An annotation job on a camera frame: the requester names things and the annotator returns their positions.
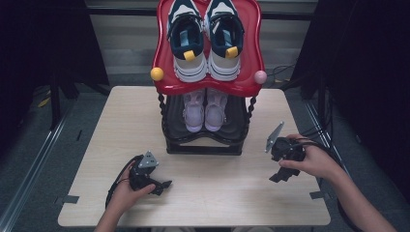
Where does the yellow floor tape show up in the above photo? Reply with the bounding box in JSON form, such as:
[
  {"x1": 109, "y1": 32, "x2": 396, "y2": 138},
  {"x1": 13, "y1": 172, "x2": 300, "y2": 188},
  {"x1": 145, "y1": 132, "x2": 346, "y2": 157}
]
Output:
[{"x1": 36, "y1": 93, "x2": 52, "y2": 109}]

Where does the red and black shoe rack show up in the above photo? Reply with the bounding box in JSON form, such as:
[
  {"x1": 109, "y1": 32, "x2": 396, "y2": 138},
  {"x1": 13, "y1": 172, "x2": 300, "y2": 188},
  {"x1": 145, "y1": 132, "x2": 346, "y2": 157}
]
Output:
[{"x1": 150, "y1": 0, "x2": 269, "y2": 157}]

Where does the person's left hand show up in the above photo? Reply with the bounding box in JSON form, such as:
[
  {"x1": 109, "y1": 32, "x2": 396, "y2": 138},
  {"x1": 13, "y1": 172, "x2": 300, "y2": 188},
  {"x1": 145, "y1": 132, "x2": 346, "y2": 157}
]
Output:
[{"x1": 107, "y1": 160, "x2": 157, "y2": 216}]

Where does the navy and white sneaker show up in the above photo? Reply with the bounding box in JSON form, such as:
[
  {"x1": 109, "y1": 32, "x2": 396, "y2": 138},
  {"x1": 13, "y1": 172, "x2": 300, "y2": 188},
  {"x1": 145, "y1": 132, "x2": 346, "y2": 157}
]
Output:
[
  {"x1": 204, "y1": 0, "x2": 246, "y2": 82},
  {"x1": 166, "y1": 0, "x2": 210, "y2": 83}
]

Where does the black floor cable bundle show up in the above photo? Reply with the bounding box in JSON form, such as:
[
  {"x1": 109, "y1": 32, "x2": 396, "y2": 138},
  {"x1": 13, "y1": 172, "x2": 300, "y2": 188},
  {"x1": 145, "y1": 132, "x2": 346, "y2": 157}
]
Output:
[{"x1": 301, "y1": 80, "x2": 337, "y2": 153}]

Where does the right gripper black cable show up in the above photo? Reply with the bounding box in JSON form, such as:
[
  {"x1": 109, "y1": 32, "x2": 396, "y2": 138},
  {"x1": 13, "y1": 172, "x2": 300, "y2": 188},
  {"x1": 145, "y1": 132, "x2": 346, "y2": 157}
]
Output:
[{"x1": 296, "y1": 137, "x2": 357, "y2": 232}]

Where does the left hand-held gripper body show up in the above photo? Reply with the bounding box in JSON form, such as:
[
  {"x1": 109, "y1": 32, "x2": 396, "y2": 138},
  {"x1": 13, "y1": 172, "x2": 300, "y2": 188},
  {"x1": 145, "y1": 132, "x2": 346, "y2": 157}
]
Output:
[{"x1": 129, "y1": 150, "x2": 163, "y2": 194}]

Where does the thin black floor cable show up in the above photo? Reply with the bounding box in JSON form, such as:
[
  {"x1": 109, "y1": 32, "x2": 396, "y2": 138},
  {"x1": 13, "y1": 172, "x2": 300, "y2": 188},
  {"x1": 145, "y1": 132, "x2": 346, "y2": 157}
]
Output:
[{"x1": 267, "y1": 63, "x2": 298, "y2": 88}]

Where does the black curtain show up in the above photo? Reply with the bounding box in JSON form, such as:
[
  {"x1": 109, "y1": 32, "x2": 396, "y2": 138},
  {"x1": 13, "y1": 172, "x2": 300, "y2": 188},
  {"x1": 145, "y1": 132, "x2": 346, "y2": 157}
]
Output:
[
  {"x1": 0, "y1": 0, "x2": 110, "y2": 153},
  {"x1": 291, "y1": 0, "x2": 410, "y2": 201}
]

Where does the purple sandal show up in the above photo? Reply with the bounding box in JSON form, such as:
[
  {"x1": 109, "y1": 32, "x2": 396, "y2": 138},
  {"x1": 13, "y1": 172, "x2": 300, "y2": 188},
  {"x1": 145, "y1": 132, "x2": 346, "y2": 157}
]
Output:
[
  {"x1": 182, "y1": 89, "x2": 206, "y2": 133},
  {"x1": 204, "y1": 87, "x2": 229, "y2": 132}
]

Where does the person's right hand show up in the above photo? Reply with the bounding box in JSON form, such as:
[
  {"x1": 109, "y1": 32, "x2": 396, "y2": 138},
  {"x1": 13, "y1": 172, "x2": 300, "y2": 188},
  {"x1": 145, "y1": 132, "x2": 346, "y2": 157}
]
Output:
[{"x1": 278, "y1": 133, "x2": 342, "y2": 185}]

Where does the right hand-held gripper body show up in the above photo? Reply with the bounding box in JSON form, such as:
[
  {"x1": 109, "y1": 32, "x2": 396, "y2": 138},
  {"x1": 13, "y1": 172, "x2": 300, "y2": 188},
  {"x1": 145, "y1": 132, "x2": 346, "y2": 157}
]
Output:
[{"x1": 264, "y1": 121, "x2": 307, "y2": 162}]

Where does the dark metal stand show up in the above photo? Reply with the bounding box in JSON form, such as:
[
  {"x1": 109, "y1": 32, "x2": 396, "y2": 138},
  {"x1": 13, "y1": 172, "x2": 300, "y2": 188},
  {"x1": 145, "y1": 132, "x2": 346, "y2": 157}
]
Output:
[{"x1": 47, "y1": 72, "x2": 64, "y2": 131}]

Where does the black horizontal bar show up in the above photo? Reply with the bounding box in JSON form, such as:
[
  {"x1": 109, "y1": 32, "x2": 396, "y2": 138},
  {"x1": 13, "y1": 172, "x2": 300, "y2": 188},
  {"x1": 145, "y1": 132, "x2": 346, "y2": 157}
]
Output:
[{"x1": 86, "y1": 7, "x2": 320, "y2": 21}]

